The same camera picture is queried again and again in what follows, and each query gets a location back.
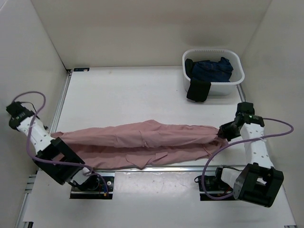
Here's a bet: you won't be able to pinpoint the aluminium table frame rail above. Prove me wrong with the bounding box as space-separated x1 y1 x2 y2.
14 68 297 228

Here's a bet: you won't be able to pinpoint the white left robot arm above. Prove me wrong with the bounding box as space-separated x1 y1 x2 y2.
6 102 102 191

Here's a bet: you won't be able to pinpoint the pink trousers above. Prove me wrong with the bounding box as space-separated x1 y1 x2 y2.
52 120 228 170

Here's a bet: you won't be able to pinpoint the black garment over basket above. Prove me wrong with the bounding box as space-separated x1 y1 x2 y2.
185 58 211 103

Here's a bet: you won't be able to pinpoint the white plastic basket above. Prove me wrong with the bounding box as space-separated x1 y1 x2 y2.
182 48 245 96

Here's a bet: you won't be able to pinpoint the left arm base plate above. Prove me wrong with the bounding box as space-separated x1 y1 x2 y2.
69 172 115 200

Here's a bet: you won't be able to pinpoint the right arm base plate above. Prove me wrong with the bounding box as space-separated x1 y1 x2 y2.
194 168 241 201

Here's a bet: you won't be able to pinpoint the white front cover board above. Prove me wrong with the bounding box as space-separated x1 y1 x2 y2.
24 172 295 228

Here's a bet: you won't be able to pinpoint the dark blue trousers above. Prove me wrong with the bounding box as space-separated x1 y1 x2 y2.
190 57 234 83

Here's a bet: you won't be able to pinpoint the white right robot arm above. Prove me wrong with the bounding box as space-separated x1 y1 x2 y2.
213 102 284 208

